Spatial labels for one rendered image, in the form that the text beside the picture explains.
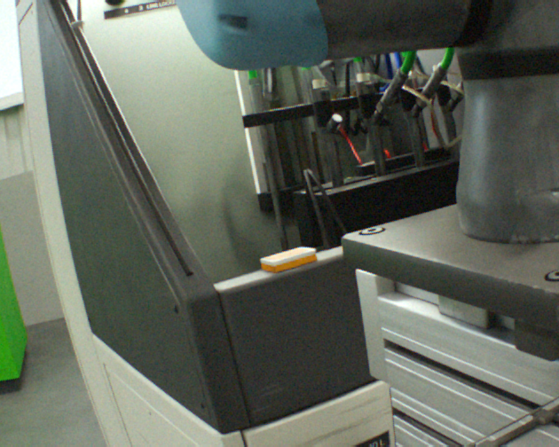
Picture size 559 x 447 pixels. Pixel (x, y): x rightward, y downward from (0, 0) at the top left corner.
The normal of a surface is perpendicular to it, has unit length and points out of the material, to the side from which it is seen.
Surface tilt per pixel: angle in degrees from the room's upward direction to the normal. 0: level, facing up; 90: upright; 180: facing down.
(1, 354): 90
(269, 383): 90
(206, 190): 90
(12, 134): 90
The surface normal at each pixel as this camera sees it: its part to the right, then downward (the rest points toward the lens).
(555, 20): -0.15, 0.20
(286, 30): 0.26, 0.84
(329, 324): 0.47, 0.06
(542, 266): -0.18, -0.97
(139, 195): 0.18, -0.67
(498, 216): -0.84, 0.24
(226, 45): -0.56, 0.76
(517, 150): -0.72, -0.06
